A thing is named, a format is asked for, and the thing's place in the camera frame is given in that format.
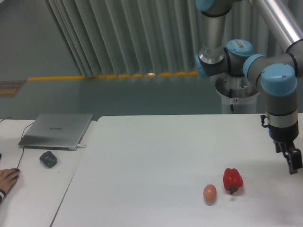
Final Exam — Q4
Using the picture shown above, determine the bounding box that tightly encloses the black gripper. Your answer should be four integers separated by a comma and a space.
260, 114, 303, 175

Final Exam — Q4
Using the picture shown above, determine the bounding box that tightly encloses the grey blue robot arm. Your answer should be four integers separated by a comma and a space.
195, 0, 303, 174

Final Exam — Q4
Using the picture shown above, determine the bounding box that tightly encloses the striped sleeve forearm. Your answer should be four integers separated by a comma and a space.
0, 189, 6, 203

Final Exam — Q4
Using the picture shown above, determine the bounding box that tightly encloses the red bell pepper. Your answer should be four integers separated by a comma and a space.
223, 168, 243, 195

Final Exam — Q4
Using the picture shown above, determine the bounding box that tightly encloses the person's hand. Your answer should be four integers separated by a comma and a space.
0, 169, 20, 194

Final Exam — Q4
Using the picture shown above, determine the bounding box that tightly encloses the brown egg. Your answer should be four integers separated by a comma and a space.
203, 184, 217, 202

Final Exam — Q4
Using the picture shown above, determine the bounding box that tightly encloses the white usb dongle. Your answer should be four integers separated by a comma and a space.
77, 144, 87, 148

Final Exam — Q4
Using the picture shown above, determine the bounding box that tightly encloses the grey pleated curtain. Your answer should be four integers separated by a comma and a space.
45, 0, 292, 79

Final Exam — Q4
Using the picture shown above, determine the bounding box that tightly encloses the silver closed laptop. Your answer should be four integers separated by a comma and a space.
18, 113, 93, 150

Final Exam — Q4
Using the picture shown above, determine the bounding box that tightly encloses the small black device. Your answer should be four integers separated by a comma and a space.
39, 151, 58, 168

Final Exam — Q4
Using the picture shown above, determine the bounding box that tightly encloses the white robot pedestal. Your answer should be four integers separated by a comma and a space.
215, 73, 259, 114

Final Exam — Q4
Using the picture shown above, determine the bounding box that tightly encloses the black cable with tag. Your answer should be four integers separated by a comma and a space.
228, 88, 239, 113

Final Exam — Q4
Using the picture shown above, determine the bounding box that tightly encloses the black mouse cable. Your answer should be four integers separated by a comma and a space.
0, 117, 36, 170

